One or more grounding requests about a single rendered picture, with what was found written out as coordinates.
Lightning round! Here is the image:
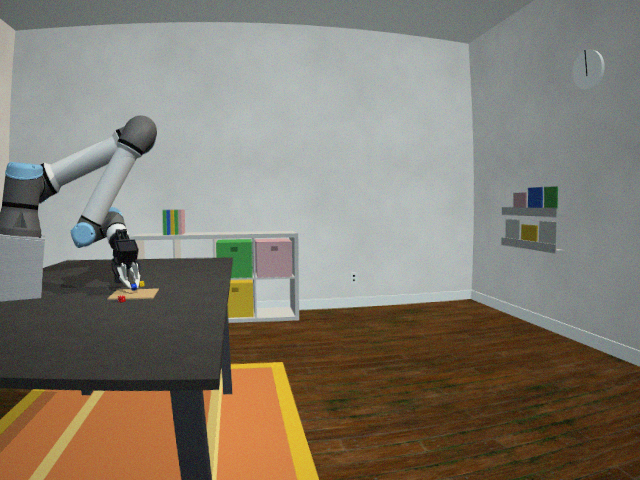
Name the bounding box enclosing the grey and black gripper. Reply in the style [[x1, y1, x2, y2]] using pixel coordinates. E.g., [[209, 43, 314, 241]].
[[109, 229, 141, 290]]

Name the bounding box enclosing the tan flat mat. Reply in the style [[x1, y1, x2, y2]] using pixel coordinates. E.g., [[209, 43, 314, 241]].
[[107, 289, 159, 300]]

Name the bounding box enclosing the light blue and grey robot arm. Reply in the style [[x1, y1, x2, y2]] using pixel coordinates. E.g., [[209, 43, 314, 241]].
[[0, 116, 157, 248]]

